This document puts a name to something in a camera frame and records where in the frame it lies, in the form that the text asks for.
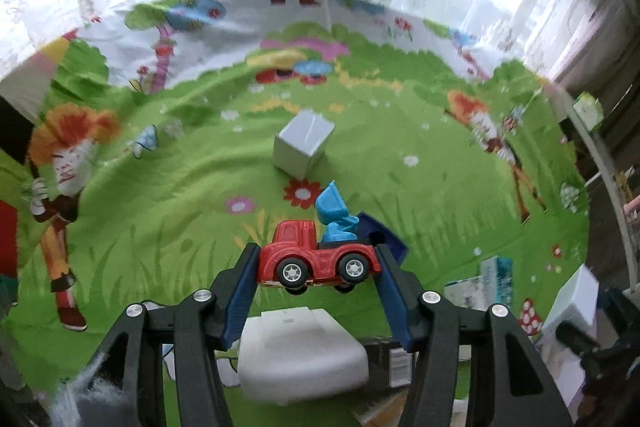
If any white cube cosmetic box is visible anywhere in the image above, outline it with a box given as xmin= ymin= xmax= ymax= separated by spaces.
xmin=542 ymin=265 xmax=600 ymax=337

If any teal foil box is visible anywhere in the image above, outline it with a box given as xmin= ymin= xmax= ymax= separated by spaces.
xmin=480 ymin=256 xmax=513 ymax=311

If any black barcode box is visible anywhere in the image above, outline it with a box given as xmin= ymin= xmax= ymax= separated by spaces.
xmin=362 ymin=337 xmax=414 ymax=391

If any white plastic case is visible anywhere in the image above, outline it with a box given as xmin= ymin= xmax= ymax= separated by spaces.
xmin=238 ymin=307 xmax=369 ymax=405

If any red toy truck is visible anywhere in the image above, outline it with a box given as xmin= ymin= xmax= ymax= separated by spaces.
xmin=256 ymin=180 xmax=383 ymax=296

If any dark blue small box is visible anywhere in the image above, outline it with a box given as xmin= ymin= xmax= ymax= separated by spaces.
xmin=357 ymin=212 xmax=408 ymax=265

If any small white cube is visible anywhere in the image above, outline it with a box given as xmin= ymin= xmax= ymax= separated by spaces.
xmin=272 ymin=109 xmax=335 ymax=181

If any yellow tan long box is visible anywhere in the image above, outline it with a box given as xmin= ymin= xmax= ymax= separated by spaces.
xmin=352 ymin=389 xmax=408 ymax=427

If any green cartoon print cloth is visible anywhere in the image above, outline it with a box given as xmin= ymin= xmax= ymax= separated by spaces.
xmin=1 ymin=0 xmax=589 ymax=399

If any white curved shelf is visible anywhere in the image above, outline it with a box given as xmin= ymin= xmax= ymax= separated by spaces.
xmin=544 ymin=84 xmax=639 ymax=297

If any green tissue pack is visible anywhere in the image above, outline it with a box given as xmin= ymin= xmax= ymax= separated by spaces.
xmin=573 ymin=92 xmax=604 ymax=131

